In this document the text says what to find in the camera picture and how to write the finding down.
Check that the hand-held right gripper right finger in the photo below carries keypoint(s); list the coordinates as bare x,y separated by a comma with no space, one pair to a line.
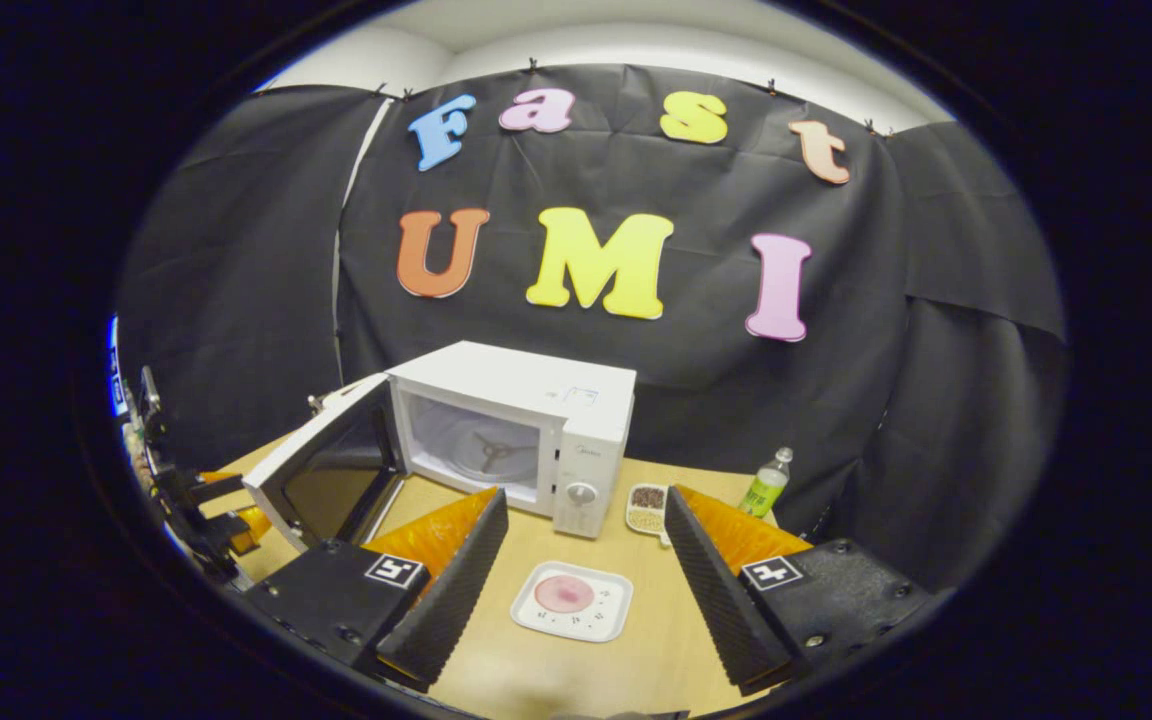
716,600

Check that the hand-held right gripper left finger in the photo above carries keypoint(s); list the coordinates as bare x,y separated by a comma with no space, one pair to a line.
456,590

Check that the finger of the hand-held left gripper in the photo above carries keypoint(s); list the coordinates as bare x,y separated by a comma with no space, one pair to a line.
241,530
221,487

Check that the pink round food slice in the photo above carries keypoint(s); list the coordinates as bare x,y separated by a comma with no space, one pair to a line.
564,594

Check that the white divided grain dish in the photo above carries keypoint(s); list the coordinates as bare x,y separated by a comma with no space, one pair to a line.
647,508

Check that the white square plate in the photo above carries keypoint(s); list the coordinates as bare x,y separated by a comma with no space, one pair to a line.
591,625

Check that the white microwave oven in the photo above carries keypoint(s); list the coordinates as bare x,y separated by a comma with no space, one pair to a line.
526,390

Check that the green label drink bottle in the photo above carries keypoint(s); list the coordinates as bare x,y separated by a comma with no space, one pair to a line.
764,490

